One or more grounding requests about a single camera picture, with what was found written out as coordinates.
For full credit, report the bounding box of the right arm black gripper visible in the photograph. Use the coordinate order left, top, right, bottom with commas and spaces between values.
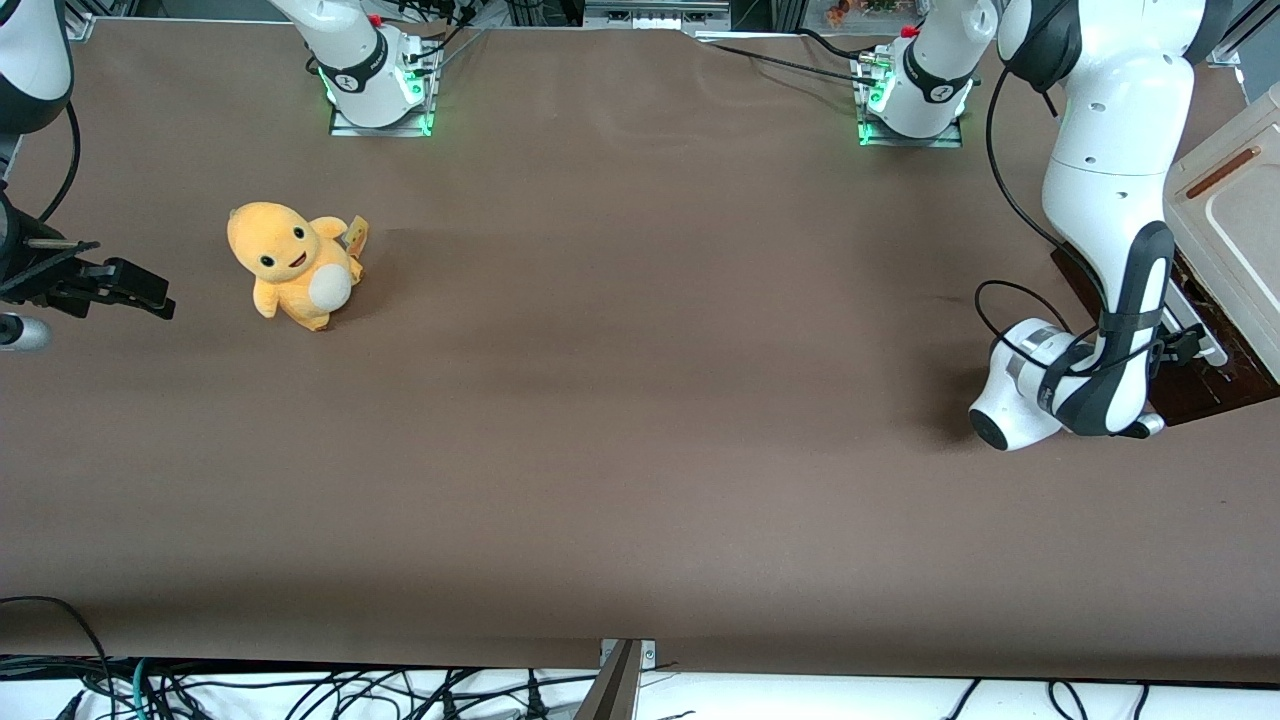
0, 236, 177, 321

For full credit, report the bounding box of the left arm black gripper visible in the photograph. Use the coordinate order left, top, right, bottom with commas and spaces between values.
1148, 326, 1205, 370

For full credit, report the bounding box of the white drawer handle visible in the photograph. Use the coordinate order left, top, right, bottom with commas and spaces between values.
1165, 290, 1230, 368

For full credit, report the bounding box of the dark wood drawer front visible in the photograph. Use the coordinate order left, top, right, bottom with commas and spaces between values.
1050, 244, 1280, 427

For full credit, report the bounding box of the yellow plush toy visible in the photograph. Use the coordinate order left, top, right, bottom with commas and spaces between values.
226, 201, 371, 333

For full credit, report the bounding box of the brown table cover sheet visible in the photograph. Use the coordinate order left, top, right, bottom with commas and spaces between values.
0, 18, 1280, 687

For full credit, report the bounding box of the grey equipment box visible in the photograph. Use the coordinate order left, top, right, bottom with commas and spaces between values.
583, 0, 733, 31

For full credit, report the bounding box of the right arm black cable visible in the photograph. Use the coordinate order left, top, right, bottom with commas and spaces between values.
35, 100, 83, 226

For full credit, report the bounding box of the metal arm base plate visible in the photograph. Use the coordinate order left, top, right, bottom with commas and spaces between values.
857, 50, 966, 149
328, 40, 438, 138

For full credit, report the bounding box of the black looped floor cable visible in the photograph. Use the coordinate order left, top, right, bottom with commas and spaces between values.
0, 595, 117, 701

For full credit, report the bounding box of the black base cable bundle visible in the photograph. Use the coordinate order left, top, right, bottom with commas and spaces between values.
398, 0, 493, 67

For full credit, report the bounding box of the short black table cable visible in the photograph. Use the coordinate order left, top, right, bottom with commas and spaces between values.
795, 27, 876, 61

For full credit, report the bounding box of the long black table cable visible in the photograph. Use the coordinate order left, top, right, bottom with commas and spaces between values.
695, 36, 883, 89

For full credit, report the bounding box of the grey mount bar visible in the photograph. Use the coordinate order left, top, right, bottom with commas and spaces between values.
573, 640, 643, 720

